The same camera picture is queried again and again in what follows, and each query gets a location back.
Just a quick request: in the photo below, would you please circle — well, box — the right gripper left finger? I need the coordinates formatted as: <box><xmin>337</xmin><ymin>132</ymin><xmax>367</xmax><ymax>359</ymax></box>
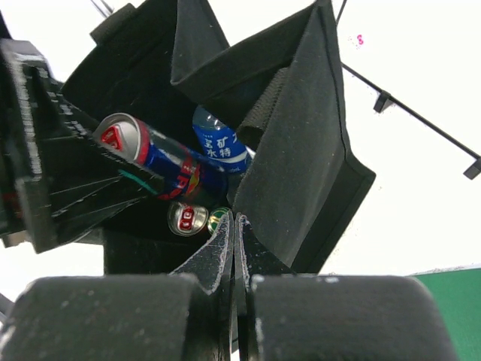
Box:
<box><xmin>171</xmin><ymin>211</ymin><xmax>234</xmax><ymax>360</ymax></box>

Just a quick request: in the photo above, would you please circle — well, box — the water bottle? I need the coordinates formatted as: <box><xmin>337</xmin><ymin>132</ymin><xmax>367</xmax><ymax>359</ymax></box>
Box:
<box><xmin>246</xmin><ymin>147</ymin><xmax>256</xmax><ymax>161</ymax></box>
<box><xmin>192</xmin><ymin>106</ymin><xmax>251</xmax><ymax>174</ymax></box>

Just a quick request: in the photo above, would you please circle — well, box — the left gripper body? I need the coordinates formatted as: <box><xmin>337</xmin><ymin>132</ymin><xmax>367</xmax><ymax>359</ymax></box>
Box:
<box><xmin>0</xmin><ymin>37</ymin><xmax>65</xmax><ymax>253</ymax></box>

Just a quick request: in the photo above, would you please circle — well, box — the green board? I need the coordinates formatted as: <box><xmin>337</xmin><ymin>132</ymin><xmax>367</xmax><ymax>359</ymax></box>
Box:
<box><xmin>415</xmin><ymin>268</ymin><xmax>480</xmax><ymax>360</ymax></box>

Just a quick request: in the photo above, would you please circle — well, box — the silver can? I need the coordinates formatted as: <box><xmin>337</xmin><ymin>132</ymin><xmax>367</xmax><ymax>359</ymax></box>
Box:
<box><xmin>93</xmin><ymin>113</ymin><xmax>228</xmax><ymax>208</ymax></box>
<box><xmin>167</xmin><ymin>202</ymin><xmax>209</xmax><ymax>237</ymax></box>

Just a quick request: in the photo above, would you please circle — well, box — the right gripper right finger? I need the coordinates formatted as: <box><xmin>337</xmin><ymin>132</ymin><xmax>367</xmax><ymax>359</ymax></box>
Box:
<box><xmin>234</xmin><ymin>213</ymin><xmax>295</xmax><ymax>360</ymax></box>

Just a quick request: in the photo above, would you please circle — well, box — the black canvas bag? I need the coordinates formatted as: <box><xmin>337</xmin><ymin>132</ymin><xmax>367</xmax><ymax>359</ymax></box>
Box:
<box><xmin>63</xmin><ymin>1</ymin><xmax>375</xmax><ymax>273</ymax></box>

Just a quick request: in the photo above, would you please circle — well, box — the green glass bottle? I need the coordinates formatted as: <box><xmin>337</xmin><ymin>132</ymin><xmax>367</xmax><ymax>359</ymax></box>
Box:
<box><xmin>207</xmin><ymin>207</ymin><xmax>230</xmax><ymax>235</ymax></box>

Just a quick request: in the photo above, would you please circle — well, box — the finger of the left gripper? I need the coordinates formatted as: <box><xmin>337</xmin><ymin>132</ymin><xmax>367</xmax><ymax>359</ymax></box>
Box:
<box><xmin>37</xmin><ymin>86</ymin><xmax>162</xmax><ymax>241</ymax></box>

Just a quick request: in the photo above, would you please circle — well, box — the silver can front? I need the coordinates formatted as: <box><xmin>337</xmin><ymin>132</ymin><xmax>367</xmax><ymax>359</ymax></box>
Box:
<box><xmin>167</xmin><ymin>202</ymin><xmax>209</xmax><ymax>237</ymax></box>

